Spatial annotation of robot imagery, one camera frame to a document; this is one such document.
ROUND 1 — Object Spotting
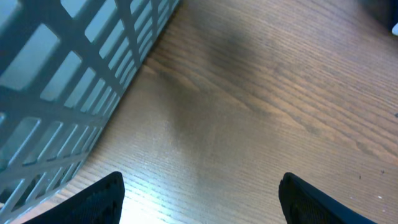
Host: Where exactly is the white barcode scanner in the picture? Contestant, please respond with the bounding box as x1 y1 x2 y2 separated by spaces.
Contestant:
390 0 398 37

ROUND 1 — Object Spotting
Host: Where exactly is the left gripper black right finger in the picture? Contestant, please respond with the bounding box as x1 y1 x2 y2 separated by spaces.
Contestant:
278 172 374 224

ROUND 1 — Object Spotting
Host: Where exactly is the grey plastic mesh basket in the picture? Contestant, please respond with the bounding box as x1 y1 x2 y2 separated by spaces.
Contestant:
1 0 180 223

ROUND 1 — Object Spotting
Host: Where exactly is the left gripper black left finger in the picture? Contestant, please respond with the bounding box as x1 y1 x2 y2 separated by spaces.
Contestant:
26 171 125 224

